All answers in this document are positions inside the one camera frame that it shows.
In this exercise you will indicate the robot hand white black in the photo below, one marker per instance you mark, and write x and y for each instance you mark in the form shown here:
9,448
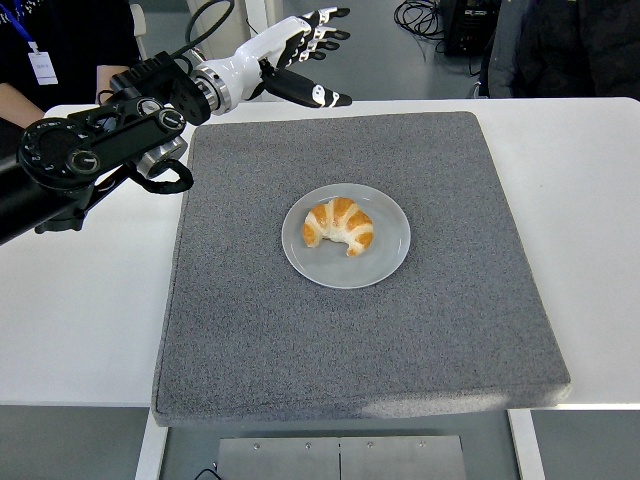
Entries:
250,65

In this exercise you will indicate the grey metal plate with screws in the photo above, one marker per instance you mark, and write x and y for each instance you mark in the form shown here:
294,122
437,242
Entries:
340,460

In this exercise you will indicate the id badge card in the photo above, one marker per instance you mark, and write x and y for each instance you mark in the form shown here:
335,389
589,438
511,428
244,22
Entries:
42,67

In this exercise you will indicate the grey round plate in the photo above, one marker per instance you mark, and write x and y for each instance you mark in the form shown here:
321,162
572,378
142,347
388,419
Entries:
340,272

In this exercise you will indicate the black electronics box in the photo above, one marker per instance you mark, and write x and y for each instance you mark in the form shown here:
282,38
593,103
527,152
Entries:
470,30

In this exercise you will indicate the white cabinet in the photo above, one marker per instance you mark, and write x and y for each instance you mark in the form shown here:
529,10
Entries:
225,30

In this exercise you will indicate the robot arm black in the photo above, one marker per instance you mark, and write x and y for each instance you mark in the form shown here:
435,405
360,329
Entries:
125,135

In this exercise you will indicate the croissant bread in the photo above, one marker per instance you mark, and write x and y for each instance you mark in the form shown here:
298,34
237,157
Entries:
345,220

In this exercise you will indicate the white post with base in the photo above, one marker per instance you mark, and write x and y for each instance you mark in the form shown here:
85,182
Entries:
260,15

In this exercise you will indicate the white chair frame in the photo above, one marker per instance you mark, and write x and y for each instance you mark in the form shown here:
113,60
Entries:
137,25

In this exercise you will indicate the white table leg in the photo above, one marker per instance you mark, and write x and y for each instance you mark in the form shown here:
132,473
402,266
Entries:
150,450
527,445

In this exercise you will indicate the person in dark jacket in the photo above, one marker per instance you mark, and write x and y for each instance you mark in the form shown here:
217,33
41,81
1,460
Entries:
560,50

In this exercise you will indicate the person with id badge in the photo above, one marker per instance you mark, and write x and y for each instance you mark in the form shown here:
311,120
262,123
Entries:
70,30

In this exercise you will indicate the grey felt mat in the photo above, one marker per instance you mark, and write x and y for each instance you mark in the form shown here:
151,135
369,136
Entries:
350,350

